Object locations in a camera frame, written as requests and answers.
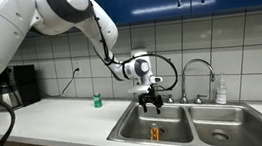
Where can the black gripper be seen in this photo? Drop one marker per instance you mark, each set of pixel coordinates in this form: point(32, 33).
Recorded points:
point(150, 99)

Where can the orange soda can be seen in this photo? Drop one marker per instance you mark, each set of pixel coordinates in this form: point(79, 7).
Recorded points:
point(155, 133)

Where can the green soda can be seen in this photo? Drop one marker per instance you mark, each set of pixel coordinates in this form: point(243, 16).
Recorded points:
point(97, 100)

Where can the stainless steel double sink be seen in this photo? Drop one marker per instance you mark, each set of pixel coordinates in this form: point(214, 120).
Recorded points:
point(211, 123)

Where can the chrome gooseneck faucet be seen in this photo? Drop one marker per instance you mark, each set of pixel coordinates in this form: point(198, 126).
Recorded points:
point(183, 83)

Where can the clear pump sanitizer bottle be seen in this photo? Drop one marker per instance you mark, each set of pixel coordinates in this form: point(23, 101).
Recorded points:
point(221, 93)

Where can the black coffee maker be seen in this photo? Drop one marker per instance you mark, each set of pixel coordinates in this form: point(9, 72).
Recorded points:
point(26, 82)

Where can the steel coffee carafe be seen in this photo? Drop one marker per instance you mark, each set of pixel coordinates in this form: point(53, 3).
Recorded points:
point(6, 98)

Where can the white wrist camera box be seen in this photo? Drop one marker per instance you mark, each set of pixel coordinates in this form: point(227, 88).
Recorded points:
point(139, 89)

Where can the white wall soap dispenser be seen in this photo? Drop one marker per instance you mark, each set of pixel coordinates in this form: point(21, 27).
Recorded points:
point(139, 53)

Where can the white wall power outlet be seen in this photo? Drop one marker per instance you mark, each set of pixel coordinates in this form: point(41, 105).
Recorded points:
point(77, 67)

